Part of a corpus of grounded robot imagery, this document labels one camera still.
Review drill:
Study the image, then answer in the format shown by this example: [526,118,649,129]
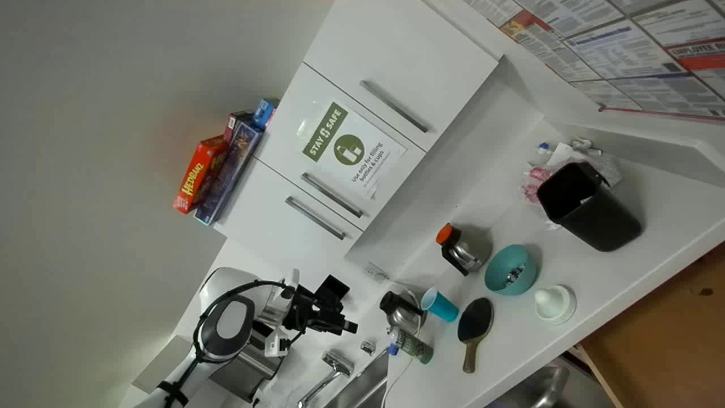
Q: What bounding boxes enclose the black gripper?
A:
[281,284,361,337]

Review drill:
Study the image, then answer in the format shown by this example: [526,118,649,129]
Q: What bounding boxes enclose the chrome sink faucet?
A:
[293,348,357,408]

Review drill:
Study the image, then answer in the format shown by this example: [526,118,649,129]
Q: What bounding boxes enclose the steel kettle black lid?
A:
[377,288,431,335]

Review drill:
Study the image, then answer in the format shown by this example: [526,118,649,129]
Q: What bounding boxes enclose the grey bottle blue cap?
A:
[383,330,437,368]

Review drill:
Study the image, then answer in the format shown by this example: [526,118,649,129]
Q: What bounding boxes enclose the blue plastic cup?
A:
[418,285,462,327]

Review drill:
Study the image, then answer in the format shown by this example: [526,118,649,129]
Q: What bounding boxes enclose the glass jar orange lid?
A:
[433,221,493,278]

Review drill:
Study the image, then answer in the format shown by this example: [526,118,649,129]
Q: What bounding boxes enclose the white plain cabinet door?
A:
[214,157,367,280]

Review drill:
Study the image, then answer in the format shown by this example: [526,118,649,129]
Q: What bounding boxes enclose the teal round lid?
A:
[483,243,544,299]

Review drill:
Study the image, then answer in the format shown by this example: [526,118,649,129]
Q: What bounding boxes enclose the green stay safe sign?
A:
[296,99,408,207]

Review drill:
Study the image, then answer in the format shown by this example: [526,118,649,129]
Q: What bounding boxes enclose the white cabinet door with sign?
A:
[255,61,434,233]

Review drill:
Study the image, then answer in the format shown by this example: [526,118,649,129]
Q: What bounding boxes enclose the stainless steel sink basin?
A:
[484,356,598,408]

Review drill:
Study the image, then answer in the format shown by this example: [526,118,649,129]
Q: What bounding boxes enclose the dark blue foil box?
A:
[192,110,267,229]

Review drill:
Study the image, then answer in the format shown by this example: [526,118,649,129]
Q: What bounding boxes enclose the small white bowl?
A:
[530,284,580,329]

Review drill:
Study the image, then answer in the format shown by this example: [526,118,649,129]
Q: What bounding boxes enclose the red cardboard box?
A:
[171,133,228,218]

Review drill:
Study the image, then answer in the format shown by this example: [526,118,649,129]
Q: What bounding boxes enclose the small light blue box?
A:
[250,97,281,132]

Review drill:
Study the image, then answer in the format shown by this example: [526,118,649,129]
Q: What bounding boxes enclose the pink small packet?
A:
[520,165,551,203]

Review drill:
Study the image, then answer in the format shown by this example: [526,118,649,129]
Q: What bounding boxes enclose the black waste bin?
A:
[534,161,645,253]

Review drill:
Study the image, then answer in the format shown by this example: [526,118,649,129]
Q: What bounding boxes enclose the white packets pile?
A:
[526,136,624,191]

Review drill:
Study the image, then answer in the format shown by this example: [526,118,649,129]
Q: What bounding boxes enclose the brown wooden panel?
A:
[577,241,725,408]

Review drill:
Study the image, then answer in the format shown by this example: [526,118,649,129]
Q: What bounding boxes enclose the black wall mounted holder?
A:
[312,272,352,309]

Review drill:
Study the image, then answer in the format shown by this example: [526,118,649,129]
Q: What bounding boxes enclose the black round brush wooden handle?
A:
[455,295,495,377]

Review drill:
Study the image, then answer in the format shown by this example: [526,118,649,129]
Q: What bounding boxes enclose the long silver cabinet handle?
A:
[357,76,433,136]

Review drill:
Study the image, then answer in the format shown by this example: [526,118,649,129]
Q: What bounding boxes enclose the white cabinet door long handle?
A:
[301,0,503,153]

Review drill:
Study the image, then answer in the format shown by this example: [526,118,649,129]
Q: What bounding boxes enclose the wall posters with text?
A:
[459,0,725,122]

